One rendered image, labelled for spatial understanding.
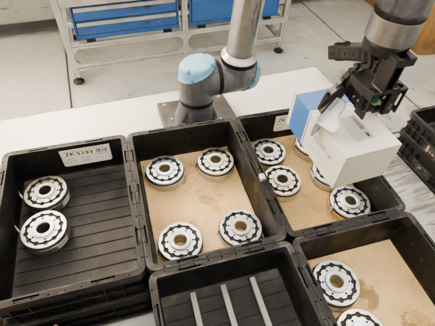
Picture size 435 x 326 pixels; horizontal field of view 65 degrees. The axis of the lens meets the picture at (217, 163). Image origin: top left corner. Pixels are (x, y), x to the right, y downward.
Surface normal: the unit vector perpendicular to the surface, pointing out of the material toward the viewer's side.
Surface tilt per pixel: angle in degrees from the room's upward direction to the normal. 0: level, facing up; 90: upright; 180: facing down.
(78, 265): 0
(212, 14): 90
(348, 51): 92
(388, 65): 90
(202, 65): 7
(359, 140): 0
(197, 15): 90
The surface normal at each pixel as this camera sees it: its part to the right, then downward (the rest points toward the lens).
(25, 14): 0.33, 0.72
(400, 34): -0.20, 0.73
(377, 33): -0.83, 0.40
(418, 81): 0.04, -0.66
